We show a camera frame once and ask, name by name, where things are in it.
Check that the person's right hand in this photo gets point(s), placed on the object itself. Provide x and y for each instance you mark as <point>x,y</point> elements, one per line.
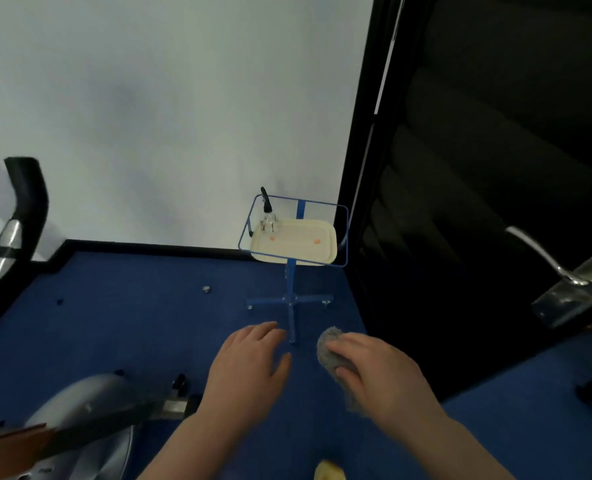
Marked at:
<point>391,384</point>

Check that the person's left hand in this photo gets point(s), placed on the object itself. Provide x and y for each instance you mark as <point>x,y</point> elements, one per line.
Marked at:
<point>243,374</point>

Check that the person's right thumb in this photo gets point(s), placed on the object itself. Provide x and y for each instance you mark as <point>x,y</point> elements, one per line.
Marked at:
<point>346,377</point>

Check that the person's left thumb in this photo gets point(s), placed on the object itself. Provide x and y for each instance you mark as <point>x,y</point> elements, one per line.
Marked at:
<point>282,370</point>

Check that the grey steel wool pad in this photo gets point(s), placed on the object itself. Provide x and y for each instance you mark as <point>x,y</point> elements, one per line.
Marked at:
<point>328,344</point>

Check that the person's left forearm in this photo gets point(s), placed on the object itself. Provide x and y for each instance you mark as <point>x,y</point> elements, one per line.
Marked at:
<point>191,449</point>

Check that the person's right forearm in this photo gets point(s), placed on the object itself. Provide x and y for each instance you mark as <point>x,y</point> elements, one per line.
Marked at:
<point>455,449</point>

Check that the blue metal tray stand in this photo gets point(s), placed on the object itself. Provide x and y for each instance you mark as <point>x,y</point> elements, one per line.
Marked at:
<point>291,279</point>

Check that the yellow object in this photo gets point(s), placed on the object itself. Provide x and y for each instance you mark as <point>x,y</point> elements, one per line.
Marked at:
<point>330,471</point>

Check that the cream plastic tray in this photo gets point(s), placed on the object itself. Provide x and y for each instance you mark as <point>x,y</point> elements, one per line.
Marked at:
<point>296,242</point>

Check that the grey exercise bike body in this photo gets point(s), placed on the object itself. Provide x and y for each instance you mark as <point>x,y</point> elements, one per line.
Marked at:
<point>91,409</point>

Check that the black door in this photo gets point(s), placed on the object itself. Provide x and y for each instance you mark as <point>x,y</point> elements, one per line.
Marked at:
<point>475,169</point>

